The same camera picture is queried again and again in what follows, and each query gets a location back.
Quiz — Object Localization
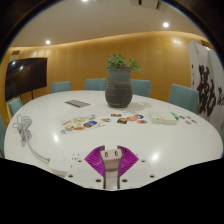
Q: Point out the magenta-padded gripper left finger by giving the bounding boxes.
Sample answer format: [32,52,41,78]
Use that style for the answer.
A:
[64,145,107,191]

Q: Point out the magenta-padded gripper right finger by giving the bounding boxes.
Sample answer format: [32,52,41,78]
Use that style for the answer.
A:
[116,145,158,191]

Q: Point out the small white charger block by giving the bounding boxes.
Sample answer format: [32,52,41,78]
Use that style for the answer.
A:
[100,148,124,173]

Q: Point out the white power strip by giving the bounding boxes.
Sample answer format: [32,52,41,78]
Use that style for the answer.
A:
[48,152,86,177]

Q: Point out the colourful sticker sheet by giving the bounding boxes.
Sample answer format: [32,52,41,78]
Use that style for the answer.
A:
[59,114,107,135]

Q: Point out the dark square sticker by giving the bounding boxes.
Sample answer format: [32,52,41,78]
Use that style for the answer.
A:
[116,117,129,126]

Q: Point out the flat white box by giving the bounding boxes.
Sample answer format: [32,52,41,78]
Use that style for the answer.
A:
[148,110,165,125]
[160,111,180,126]

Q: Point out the small green box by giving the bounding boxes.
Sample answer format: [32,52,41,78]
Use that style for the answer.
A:
[170,111,181,122]

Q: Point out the green plant in grey vase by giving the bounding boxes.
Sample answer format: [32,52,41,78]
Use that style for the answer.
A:
[104,53,143,109]

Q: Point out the teal chairs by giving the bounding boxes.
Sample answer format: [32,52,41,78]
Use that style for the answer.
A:
[0,77,224,158]

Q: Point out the white calligraphy folding screen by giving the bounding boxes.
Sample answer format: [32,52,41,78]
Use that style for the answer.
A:
[186,39,224,135]

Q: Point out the round ceiling lights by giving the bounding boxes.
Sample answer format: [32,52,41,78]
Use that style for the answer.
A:
[43,0,171,46]

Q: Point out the ceiling air conditioner vent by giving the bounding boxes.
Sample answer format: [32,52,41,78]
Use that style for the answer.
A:
[129,0,170,12]

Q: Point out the grey table cable hatch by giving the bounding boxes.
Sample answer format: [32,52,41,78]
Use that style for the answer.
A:
[64,99,92,109]

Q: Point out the white power strip cable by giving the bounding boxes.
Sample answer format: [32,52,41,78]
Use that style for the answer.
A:
[11,114,53,164]

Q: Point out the black wall television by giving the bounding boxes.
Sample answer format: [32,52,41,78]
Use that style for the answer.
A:
[4,57,49,103]

